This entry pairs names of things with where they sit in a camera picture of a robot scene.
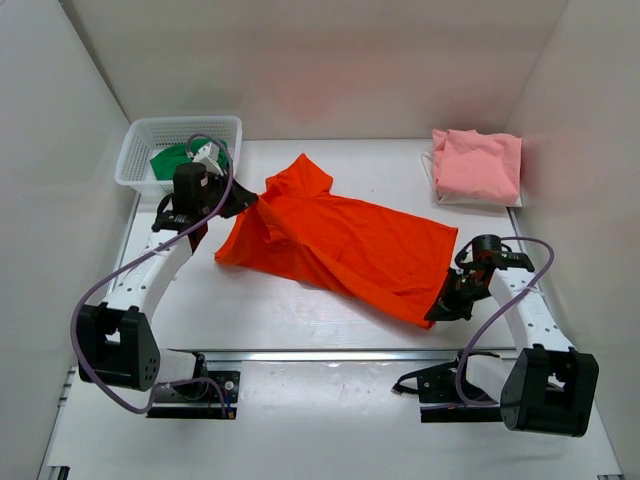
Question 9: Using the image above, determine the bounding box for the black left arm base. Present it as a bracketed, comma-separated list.
[146, 353, 241, 421]

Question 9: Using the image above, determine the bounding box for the aluminium table rail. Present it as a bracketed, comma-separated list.
[89, 348, 566, 364]

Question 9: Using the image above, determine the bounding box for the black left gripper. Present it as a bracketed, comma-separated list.
[202, 164, 258, 216]

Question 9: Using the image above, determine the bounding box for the orange t shirt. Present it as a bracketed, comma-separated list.
[215, 155, 458, 329]

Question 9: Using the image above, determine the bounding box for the white plastic basket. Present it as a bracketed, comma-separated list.
[114, 116, 242, 198]

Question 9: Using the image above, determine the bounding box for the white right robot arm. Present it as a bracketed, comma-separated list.
[424, 234, 599, 437]

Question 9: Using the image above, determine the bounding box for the folded pink t shirt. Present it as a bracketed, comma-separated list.
[432, 129, 523, 204]

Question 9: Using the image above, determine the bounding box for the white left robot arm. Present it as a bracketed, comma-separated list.
[75, 162, 258, 398]

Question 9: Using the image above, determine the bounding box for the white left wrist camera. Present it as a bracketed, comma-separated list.
[189, 141, 224, 176]

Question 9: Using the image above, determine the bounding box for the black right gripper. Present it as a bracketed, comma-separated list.
[424, 267, 492, 322]

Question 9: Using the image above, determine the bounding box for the green t shirt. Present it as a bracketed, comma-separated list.
[150, 138, 231, 181]

